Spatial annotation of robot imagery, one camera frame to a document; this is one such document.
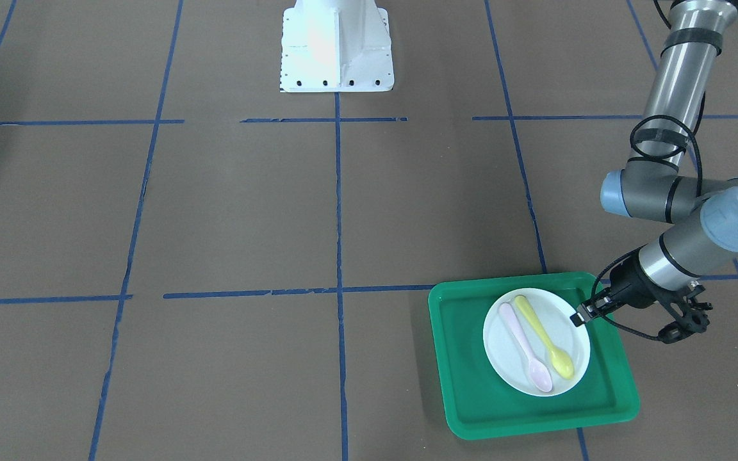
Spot white round plate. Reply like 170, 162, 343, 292
481, 287, 591, 398

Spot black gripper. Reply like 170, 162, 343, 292
570, 255, 664, 327

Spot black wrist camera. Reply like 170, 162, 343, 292
656, 280, 714, 344

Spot green plastic tray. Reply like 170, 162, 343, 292
429, 272, 639, 440

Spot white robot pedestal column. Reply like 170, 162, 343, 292
279, 1, 395, 93

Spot yellow plastic spoon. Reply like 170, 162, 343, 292
514, 295, 576, 380

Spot pink plastic spoon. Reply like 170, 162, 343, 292
497, 302, 553, 393

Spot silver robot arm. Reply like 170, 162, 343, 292
570, 1, 738, 343

